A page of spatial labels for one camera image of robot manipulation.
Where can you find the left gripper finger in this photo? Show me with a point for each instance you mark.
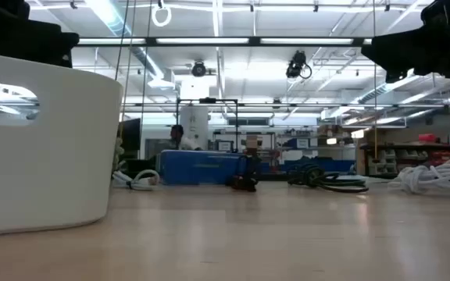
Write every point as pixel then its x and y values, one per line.
pixel 18 39
pixel 70 45

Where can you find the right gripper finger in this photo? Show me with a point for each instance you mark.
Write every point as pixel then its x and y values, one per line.
pixel 377 50
pixel 436 54

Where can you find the black overhead light bar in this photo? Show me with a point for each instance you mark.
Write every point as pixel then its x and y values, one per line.
pixel 151 41

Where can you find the red container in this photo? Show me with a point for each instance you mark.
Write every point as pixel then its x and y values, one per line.
pixel 427 137

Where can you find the shelf with storage bins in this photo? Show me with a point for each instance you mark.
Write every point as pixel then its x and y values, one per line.
pixel 416 160

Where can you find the black monitor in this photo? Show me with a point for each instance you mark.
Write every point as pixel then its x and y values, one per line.
pixel 130 136

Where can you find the white plastic bin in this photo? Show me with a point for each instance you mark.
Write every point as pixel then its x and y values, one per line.
pixel 53 156

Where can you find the small green plant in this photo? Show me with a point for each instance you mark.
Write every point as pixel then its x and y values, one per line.
pixel 118 152

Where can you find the person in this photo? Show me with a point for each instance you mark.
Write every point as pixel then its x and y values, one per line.
pixel 180 138

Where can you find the white cylindrical tank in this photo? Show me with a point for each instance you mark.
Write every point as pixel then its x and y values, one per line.
pixel 193 125

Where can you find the cardboard box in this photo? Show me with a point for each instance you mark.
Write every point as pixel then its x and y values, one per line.
pixel 253 141

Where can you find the blue product box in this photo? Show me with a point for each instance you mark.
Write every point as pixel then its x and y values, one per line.
pixel 201 168

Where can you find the silver ceiling duct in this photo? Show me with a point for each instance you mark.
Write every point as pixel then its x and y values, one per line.
pixel 131 35

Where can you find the round black overhead camera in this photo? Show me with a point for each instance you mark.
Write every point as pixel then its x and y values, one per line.
pixel 198 69

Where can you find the black tubular frame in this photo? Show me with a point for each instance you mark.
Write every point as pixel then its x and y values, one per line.
pixel 207 100

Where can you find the black aluminium table frame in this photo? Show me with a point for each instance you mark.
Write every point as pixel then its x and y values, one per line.
pixel 273 177

